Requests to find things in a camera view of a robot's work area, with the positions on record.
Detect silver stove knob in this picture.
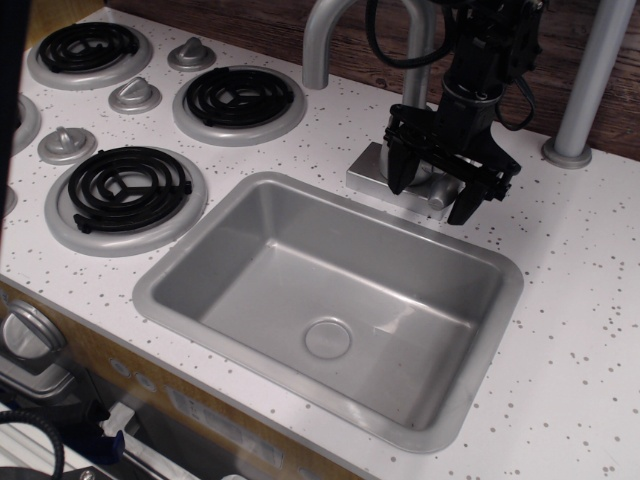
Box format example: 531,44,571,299
37,127,97,166
108,77,162,115
167,37,216,72

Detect back silver stove knob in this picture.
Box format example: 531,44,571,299
167,37,216,72

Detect silver gooseneck toy faucet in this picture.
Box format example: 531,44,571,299
302,1,453,220

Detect silver oven dial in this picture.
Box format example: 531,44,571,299
1,300,66,374

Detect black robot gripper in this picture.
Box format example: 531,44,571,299
384,79,520,225

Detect black coil burner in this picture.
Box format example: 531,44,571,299
44,146,208,258
172,66,306,147

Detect dark foreground post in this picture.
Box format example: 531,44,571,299
0,0,44,271

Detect black coiled cable lower left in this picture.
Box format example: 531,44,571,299
0,408,66,480

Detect back left coil burner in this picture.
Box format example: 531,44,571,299
26,22,153,91

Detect silver faucet lever handle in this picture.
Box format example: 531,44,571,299
422,166,463,211

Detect front black coil burner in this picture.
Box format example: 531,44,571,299
44,146,208,258

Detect left edge silver knob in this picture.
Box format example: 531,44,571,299
3,187,17,217

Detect middle silver stove knob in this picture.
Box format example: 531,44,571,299
108,77,162,115

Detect grey vertical support pole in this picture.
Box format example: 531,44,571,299
542,0,635,170

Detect blue clamp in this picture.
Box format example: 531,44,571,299
98,430,126,463

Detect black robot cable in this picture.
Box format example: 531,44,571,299
364,0,459,70

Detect grey plastic sink basin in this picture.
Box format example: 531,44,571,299
133,172,524,454

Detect far left coil burner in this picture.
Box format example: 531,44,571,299
12,94,41,155

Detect middle black coil burner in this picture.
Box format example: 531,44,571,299
172,66,306,147

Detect front silver stove knob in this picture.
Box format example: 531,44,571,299
37,127,97,166

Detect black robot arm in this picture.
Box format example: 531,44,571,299
366,1,544,225

